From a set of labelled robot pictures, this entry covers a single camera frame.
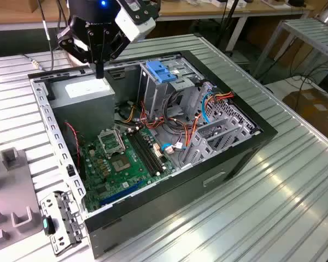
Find grey metal disk bay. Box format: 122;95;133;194
179;108;264;169

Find orange red power wire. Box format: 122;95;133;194
207;91;235;104

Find blue plastic drive latch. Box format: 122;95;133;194
146;61;179;84

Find long wooden desk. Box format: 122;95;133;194
0;0;315;52

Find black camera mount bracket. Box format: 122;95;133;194
119;0;161;22

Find metal socket cover frame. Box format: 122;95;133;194
97;127;126;157

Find red black fan wire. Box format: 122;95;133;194
63;121;83;171

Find grey metal drive cage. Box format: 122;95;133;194
138;56;206;124

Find grey power supply unit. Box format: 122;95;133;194
47;73;117;139

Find CPU socket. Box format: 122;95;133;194
110;153;132;174

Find blue expansion slot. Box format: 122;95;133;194
99;180;144;207

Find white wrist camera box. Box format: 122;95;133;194
114;5;157;43

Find black cable bundle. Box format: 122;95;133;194
163;90;188;122

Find orange red wire bundle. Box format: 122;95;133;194
140;100;206;156

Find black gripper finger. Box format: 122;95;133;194
99;31;132;80
56;26;101;80

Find green motherboard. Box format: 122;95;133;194
79;124;179;214

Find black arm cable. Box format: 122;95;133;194
37;0;56;72

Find yellow black supply wires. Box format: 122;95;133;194
121;104;140;125

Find black latch with teal tab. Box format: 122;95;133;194
42;215;57;236

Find cardboard box on floor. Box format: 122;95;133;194
282;86;328;152

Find blue SATA wire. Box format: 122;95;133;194
160;89;219;152

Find grey expansion card bracket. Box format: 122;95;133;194
39;189;89;257

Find cable with metal connector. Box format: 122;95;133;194
22;53;46;72

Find black tripod stand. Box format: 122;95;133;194
215;0;243;54

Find thin wire locking lever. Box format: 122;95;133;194
116;126;127;155

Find black RAM slot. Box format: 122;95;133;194
136;126;167;170
129;130;160;176
126;131;157;177
133;128;163;172

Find black open PC case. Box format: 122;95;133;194
27;50;279;259

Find grey parts rack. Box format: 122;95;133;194
0;147;44;248

